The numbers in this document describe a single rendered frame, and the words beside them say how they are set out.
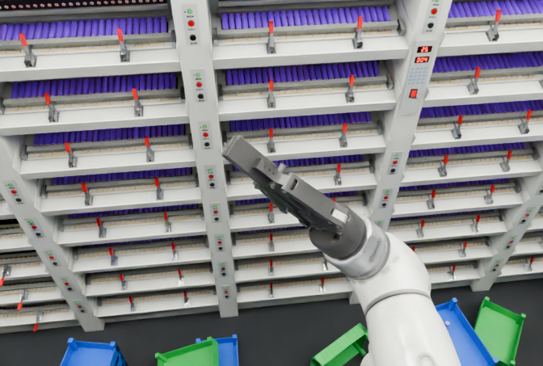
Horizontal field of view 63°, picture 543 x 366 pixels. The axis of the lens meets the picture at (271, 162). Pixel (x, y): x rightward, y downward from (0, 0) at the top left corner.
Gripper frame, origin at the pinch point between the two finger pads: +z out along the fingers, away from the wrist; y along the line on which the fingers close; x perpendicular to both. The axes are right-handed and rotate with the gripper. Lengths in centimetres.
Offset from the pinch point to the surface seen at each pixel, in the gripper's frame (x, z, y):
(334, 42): -64, -38, -54
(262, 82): -49, -35, -78
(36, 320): 72, -54, -191
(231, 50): -46, -17, -71
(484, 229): -65, -167, -60
